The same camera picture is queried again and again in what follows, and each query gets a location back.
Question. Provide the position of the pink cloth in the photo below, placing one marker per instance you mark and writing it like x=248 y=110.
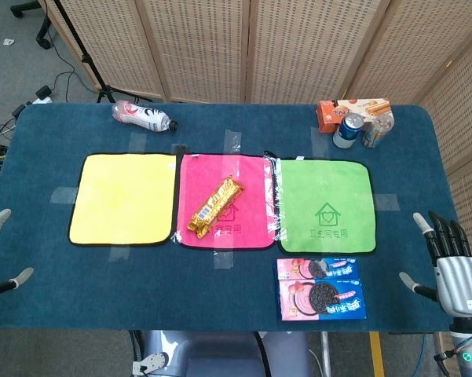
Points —
x=247 y=184

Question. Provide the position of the black tripod stand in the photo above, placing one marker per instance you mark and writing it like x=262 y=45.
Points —
x=87 y=59

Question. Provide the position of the orange biscuit box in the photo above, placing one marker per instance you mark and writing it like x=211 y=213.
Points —
x=331 y=116

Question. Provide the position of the black office chair base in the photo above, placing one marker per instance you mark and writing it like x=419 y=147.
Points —
x=44 y=27

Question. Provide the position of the yellow cloth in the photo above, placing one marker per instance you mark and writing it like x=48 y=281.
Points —
x=121 y=200

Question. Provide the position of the yellow floor tape strip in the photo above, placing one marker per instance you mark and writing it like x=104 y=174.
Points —
x=377 y=353

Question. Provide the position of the large blue pink Oreo box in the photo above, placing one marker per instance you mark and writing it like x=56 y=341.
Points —
x=322 y=299

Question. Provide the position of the wicker screen panel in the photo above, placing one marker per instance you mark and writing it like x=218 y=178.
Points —
x=196 y=47
x=416 y=47
x=114 y=47
x=463 y=102
x=306 y=51
x=471 y=188

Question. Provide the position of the blue soda can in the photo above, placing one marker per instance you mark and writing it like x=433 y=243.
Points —
x=349 y=131

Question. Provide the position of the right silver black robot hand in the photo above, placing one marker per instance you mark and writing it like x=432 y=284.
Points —
x=461 y=279

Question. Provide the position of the plastic drink bottle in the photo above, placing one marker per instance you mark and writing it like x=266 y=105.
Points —
x=141 y=114

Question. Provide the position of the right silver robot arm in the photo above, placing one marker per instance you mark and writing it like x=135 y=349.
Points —
x=469 y=345

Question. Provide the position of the green cloth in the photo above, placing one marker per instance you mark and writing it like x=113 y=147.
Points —
x=326 y=188

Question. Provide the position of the clear snack jar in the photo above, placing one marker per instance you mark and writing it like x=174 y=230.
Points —
x=377 y=131

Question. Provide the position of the clear tape strip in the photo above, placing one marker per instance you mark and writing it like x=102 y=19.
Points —
x=232 y=139
x=386 y=202
x=119 y=253
x=63 y=195
x=138 y=141
x=224 y=259
x=320 y=143

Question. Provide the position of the white power strip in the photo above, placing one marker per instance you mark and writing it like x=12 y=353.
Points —
x=42 y=94

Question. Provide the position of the metal table leg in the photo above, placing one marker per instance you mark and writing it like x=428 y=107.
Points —
x=325 y=353

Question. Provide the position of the small blue pink Oreo box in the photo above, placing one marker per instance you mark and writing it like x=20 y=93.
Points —
x=318 y=269

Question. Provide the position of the grey robot torso base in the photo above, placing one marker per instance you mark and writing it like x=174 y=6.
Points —
x=220 y=357

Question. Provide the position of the blue felt table cover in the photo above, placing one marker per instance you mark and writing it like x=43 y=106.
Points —
x=141 y=290

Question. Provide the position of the golden snack bar wrapper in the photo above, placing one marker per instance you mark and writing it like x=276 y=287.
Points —
x=216 y=204

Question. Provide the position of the crumpled clear tape band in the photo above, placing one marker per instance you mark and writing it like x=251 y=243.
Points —
x=275 y=196

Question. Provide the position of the white paper scrap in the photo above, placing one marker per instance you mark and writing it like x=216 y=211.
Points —
x=8 y=41

